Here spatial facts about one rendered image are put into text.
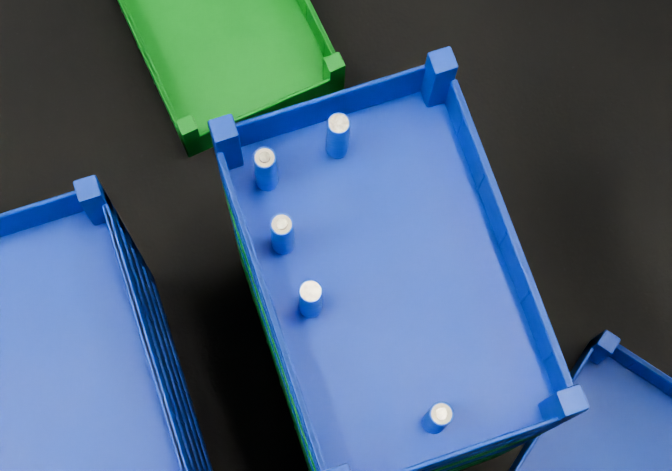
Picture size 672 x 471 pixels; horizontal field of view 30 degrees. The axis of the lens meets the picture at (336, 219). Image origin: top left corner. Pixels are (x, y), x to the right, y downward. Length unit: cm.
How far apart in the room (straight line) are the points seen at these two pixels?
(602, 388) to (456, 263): 45
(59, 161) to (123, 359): 45
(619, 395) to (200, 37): 64
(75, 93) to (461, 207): 62
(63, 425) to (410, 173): 36
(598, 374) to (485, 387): 44
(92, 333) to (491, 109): 61
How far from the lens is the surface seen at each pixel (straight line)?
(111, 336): 110
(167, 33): 152
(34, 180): 149
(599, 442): 143
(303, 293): 94
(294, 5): 153
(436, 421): 94
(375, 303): 101
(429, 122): 105
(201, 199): 146
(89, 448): 109
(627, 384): 145
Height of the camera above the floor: 139
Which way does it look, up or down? 75 degrees down
